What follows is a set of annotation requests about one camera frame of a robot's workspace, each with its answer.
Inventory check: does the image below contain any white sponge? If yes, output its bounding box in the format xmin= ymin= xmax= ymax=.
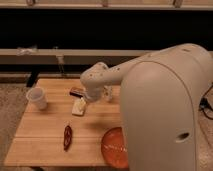
xmin=72 ymin=98 xmax=86 ymax=116

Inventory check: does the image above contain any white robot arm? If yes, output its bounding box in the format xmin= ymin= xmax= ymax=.
xmin=80 ymin=44 xmax=213 ymax=171

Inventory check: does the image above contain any dark brown rectangular block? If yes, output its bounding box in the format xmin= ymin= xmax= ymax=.
xmin=69 ymin=87 xmax=84 ymax=98

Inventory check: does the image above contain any wooden table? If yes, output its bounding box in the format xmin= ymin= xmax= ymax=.
xmin=4 ymin=79 xmax=121 ymax=167

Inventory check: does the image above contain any dark red chili pepper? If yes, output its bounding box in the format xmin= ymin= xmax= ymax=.
xmin=63 ymin=125 xmax=72 ymax=151

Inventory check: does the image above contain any white plastic cup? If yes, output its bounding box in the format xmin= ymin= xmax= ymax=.
xmin=26 ymin=87 xmax=47 ymax=110

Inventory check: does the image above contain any blue box on floor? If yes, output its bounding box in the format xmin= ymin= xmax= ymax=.
xmin=200 ymin=98 xmax=211 ymax=109

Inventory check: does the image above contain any black cable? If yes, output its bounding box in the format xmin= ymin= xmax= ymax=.
xmin=199 ymin=83 xmax=213 ymax=120

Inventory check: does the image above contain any grey metal rail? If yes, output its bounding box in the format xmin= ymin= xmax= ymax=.
xmin=0 ymin=48 xmax=213 ymax=66

